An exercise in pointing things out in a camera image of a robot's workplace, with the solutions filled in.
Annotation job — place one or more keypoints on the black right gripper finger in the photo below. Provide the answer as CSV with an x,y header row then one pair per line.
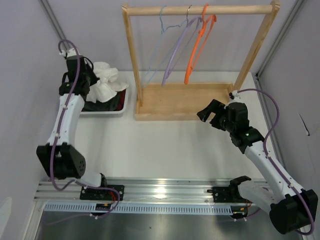
x,y
216,107
204,114

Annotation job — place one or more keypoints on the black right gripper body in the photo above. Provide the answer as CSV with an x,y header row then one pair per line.
x,y
226,125

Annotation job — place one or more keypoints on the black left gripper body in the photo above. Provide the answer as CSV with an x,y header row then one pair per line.
x,y
89,76

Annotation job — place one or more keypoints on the white ruffled skirt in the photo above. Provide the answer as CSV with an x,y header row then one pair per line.
x,y
108,85

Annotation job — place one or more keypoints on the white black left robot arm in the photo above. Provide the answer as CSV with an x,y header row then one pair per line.
x,y
59,157

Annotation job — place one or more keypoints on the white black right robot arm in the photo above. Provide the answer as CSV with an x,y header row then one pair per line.
x,y
290,207

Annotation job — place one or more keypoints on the lilac plastic hanger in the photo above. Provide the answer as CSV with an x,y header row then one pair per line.
x,y
171,64

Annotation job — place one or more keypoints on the orange plastic hanger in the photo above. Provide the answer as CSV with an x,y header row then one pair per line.
x,y
203,35

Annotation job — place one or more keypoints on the dark grey dotted garment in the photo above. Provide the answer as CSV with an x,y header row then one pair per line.
x,y
113,104

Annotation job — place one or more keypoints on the red plaid garment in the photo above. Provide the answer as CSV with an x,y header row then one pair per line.
x,y
121,102

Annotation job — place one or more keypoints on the white plastic basket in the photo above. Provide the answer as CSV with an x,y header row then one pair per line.
x,y
109,114

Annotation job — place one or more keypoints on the wooden clothes rack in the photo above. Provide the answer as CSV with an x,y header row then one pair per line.
x,y
180,101

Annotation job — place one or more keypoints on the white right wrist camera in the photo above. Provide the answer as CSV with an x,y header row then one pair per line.
x,y
234,97

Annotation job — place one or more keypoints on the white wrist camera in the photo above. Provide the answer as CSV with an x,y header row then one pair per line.
x,y
234,97
70,53

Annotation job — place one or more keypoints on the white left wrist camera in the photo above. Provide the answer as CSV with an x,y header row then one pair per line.
x,y
70,53

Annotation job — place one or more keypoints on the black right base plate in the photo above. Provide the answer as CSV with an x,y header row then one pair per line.
x,y
226,194

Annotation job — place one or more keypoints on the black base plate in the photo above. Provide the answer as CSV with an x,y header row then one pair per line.
x,y
226,194
102,195

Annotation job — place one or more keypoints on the light blue wire hanger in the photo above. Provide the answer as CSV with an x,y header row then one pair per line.
x,y
150,74

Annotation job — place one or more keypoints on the aluminium mounting rail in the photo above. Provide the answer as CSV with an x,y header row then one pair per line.
x,y
145,190

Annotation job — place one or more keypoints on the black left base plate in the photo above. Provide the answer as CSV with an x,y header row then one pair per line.
x,y
102,195

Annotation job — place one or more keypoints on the white slotted cable duct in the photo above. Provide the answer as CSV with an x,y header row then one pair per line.
x,y
135,208

